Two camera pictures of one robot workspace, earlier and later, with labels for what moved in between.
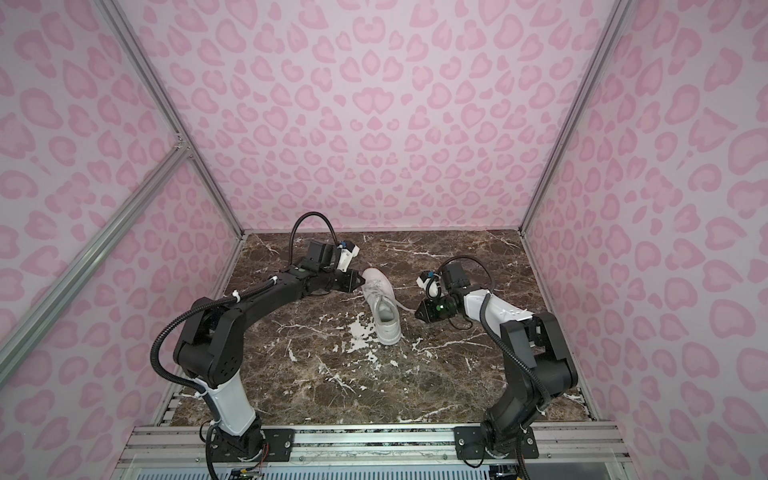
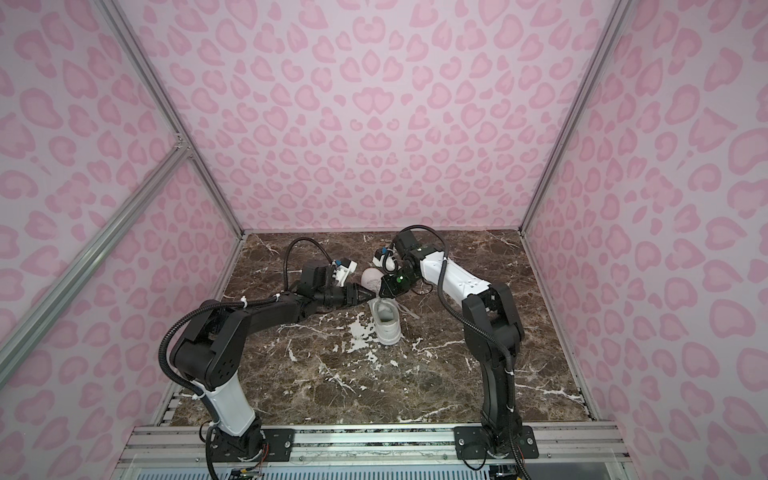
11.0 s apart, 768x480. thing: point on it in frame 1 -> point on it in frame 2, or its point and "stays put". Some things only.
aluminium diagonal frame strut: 22,332 stays put
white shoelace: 403,307 stays put
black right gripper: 429,315 -> 392,290
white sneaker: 381,296 stays put
